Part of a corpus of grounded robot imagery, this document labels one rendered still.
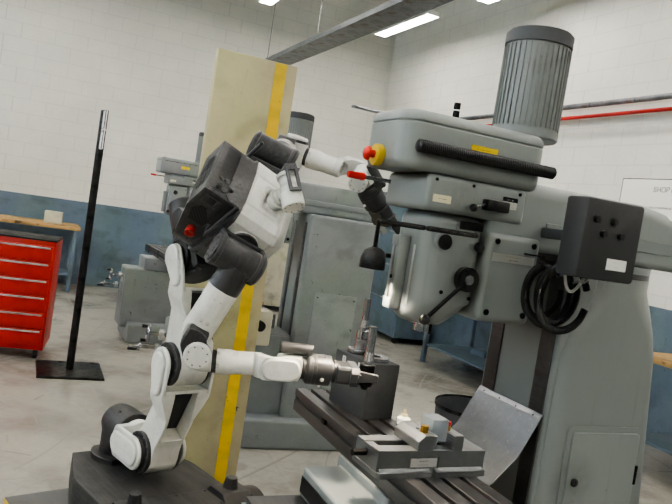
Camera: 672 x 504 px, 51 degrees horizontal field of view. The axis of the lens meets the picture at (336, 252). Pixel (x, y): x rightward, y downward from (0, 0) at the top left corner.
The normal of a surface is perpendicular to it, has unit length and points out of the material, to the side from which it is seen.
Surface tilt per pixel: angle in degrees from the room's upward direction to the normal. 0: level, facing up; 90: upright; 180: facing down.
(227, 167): 58
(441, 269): 90
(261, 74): 90
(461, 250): 90
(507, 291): 90
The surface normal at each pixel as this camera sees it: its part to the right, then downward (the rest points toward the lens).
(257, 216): 0.64, -0.41
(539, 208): 0.40, 0.11
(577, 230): -0.90, -0.12
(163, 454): 0.61, 0.36
